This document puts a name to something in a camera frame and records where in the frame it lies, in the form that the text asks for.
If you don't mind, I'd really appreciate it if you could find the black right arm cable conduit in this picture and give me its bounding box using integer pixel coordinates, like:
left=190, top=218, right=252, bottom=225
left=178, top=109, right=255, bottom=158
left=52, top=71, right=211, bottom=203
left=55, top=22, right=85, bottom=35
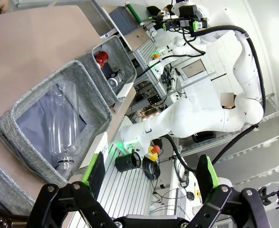
left=164, top=25, right=267, bottom=173

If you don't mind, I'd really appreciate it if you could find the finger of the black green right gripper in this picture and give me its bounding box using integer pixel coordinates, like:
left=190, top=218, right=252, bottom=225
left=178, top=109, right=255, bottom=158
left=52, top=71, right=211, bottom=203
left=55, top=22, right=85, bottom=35
left=153, top=20, right=181, bottom=31
left=146, top=6, right=178, bottom=20

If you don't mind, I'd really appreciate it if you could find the black mesh pen cup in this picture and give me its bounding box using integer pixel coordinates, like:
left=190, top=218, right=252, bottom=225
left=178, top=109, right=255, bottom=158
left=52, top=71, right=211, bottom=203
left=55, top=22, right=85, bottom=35
left=115, top=151, right=142, bottom=173

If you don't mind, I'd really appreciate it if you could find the clear plastic bottle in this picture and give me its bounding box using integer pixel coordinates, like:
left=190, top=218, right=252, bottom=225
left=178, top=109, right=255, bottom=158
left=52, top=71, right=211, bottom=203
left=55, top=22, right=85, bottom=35
left=38, top=79, right=82, bottom=172

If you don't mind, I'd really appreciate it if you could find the seated person behind robot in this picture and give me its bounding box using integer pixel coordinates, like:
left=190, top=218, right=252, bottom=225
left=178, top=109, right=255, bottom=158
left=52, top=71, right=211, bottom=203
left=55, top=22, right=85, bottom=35
left=221, top=92, right=237, bottom=110

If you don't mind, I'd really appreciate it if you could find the grey equipment box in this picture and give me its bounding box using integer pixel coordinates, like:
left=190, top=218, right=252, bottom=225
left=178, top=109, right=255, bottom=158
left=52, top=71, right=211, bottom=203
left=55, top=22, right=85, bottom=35
left=107, top=6, right=141, bottom=34

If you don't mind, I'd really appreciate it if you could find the yellow red emergency stop button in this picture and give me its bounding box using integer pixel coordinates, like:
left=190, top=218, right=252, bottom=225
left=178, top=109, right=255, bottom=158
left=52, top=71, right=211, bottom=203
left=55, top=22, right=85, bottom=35
left=144, top=145, right=161, bottom=162

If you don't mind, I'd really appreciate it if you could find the coiled black cable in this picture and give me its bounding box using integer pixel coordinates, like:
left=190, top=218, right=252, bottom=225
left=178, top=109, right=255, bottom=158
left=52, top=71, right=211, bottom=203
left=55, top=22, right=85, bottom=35
left=141, top=158, right=162, bottom=181

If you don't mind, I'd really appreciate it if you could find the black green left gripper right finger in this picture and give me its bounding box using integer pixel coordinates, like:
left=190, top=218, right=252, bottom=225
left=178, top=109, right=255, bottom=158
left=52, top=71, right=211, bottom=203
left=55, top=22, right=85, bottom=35
left=188, top=153, right=273, bottom=228

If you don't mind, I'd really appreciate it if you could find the grey fabric basket plastic label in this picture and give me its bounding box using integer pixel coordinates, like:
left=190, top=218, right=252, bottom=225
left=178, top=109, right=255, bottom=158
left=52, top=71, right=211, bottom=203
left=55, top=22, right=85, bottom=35
left=0, top=59, right=113, bottom=188

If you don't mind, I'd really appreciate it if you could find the grey fabric basket can label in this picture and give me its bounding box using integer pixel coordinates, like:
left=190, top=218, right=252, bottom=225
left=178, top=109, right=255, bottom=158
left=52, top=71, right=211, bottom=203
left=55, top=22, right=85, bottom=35
left=78, top=35, right=137, bottom=107

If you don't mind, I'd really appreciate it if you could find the green roller tube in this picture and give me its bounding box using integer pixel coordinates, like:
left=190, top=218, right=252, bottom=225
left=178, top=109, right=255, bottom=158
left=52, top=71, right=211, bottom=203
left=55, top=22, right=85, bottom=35
left=125, top=2, right=146, bottom=26

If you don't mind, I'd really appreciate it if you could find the aluminium profile base plate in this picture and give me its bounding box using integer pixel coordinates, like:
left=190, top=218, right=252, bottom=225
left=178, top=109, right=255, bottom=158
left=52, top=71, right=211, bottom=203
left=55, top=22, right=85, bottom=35
left=67, top=142, right=155, bottom=228

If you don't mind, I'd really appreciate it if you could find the grey screen monitor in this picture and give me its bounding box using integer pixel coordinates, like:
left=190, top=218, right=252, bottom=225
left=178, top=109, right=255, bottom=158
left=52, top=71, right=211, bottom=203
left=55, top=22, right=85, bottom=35
left=180, top=58, right=207, bottom=79

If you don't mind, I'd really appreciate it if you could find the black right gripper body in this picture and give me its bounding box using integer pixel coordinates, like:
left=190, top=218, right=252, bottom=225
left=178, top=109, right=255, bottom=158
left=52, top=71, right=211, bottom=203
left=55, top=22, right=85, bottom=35
left=176, top=5, right=208, bottom=32

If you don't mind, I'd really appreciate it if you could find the white paper sign PLASTIC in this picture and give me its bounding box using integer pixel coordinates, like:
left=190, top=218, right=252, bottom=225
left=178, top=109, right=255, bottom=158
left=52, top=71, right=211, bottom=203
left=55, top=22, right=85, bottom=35
left=78, top=132, right=109, bottom=170

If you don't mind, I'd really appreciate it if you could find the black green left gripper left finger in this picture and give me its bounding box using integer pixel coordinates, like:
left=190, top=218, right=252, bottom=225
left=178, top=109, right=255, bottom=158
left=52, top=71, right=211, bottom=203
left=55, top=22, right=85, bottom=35
left=26, top=152, right=115, bottom=228

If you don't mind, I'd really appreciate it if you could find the dark bottle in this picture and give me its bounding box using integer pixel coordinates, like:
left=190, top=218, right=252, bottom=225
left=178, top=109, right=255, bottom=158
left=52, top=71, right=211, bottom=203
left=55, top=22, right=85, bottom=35
left=106, top=68, right=125, bottom=89

